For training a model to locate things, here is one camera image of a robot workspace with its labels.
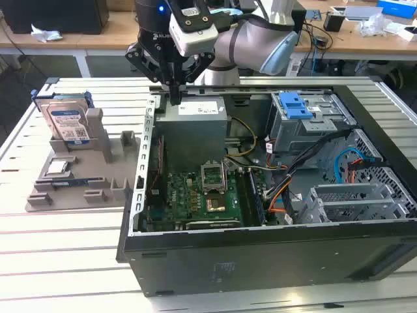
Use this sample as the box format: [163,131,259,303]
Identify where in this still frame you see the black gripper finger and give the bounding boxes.
[175,52,216,106]
[125,42,176,105]

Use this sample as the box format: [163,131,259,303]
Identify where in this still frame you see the hard disk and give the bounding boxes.
[31,89,95,146]

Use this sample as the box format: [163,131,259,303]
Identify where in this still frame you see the metal disk bay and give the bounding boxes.
[298,182,416,226]

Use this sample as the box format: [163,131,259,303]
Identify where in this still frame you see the wooden desk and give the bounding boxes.
[0,0,417,79]

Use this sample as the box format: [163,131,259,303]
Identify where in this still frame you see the grey power supply unit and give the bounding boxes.
[155,97,229,164]

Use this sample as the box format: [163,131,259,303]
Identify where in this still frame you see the large black box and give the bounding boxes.
[0,0,110,35]

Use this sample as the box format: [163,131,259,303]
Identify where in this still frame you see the crumpled white paper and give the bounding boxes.
[31,22,63,43]

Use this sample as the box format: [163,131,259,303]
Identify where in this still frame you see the black speaker box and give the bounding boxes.
[291,8,308,33]

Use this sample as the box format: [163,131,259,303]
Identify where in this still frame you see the grey parts rack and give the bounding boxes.
[25,109,143,213]

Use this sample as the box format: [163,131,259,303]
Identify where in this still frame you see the metal drive cage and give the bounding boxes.
[266,92,356,157]

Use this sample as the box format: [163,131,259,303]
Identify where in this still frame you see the metal socket cover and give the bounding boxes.
[200,162,226,194]

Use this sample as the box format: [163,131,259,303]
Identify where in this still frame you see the green motherboard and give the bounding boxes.
[148,159,278,229]

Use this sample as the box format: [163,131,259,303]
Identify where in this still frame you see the black case fan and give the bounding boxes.
[145,135,167,209]

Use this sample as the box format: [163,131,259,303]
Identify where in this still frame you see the small black container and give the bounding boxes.
[323,11,345,33]

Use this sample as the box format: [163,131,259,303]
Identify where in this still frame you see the silver CPU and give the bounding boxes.
[45,161,69,176]

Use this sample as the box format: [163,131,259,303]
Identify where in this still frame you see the empty black RAM slot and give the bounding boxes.
[236,169,250,226]

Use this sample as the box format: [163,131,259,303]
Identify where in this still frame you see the blue RAM stick on rack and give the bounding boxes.
[48,177,105,188]

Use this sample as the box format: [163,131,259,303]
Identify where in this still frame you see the CPU socket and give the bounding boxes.
[205,194,226,213]

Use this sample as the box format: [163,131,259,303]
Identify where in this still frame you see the installed RAM stick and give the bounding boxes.
[249,169,265,226]

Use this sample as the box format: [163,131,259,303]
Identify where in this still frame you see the black graphics card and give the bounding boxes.
[175,218,242,231]

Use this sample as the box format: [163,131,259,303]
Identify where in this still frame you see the grey flat box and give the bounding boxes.
[343,5,384,22]

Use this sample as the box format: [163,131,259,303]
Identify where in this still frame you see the crumpled clear plastic bag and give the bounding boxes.
[354,12,397,37]

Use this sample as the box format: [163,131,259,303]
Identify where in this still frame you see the blue cardboard box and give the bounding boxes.
[377,0,417,17]

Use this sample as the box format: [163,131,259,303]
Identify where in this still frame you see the black open PC case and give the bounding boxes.
[116,76,417,297]

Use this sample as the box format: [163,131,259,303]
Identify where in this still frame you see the small white box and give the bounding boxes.
[400,25,417,42]

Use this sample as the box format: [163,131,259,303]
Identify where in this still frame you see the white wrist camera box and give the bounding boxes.
[168,0,219,57]

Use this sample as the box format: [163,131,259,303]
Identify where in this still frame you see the blue plastic drive bracket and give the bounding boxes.
[279,93,313,121]

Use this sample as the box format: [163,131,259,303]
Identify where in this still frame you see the black cable bundle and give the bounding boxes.
[263,128,356,200]

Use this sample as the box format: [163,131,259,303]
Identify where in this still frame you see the orange wire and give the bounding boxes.
[266,175,291,215]

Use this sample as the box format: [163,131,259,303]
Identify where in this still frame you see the blue data wire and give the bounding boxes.
[335,146,371,193]

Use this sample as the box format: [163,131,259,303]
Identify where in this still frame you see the red yellow power wire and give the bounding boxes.
[347,158,385,183]

